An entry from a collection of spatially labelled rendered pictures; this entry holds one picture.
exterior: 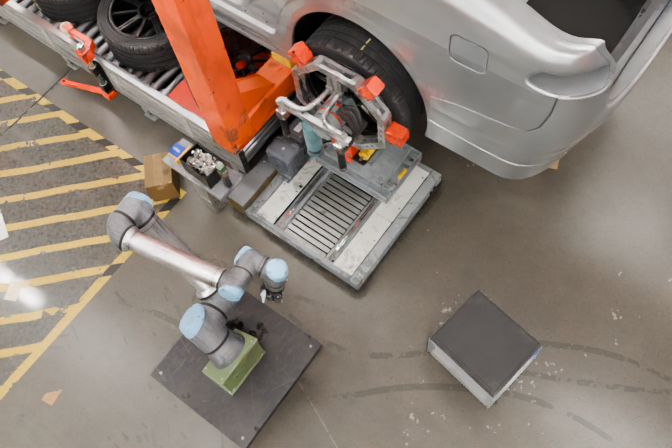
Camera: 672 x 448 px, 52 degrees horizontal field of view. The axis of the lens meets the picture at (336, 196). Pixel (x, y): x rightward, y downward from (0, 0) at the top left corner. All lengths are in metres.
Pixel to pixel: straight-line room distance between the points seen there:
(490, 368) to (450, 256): 0.79
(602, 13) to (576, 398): 1.91
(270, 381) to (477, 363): 0.97
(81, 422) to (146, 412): 0.34
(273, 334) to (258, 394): 0.29
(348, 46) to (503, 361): 1.60
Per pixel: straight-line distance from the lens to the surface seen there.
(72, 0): 4.78
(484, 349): 3.38
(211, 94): 3.24
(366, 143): 3.42
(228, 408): 3.42
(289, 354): 3.43
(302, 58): 3.24
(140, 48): 4.31
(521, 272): 3.90
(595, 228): 4.10
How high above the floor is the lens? 3.57
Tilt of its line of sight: 62 degrees down
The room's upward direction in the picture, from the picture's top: 10 degrees counter-clockwise
